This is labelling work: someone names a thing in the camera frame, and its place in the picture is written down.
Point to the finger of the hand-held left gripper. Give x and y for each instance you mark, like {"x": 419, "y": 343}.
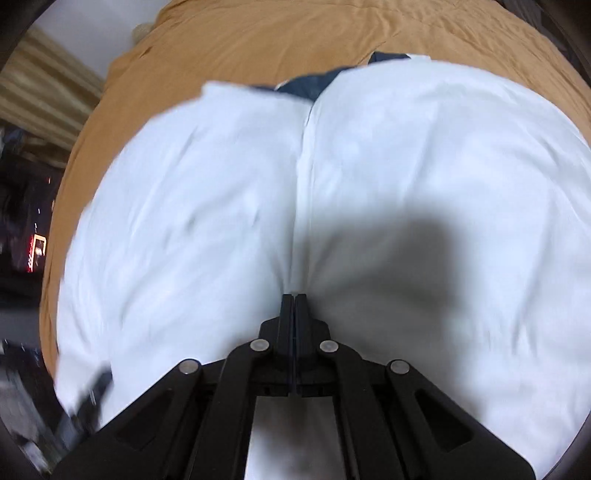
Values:
{"x": 94, "y": 394}

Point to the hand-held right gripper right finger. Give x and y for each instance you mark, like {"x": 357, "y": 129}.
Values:
{"x": 378, "y": 406}

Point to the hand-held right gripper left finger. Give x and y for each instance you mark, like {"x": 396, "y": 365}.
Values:
{"x": 217, "y": 406}

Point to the white puffer jacket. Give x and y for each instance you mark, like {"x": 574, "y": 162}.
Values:
{"x": 369, "y": 175}

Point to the gold curtain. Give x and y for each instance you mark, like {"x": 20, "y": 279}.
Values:
{"x": 46, "y": 87}

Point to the bed with orange quilt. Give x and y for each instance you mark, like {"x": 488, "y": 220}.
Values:
{"x": 258, "y": 41}

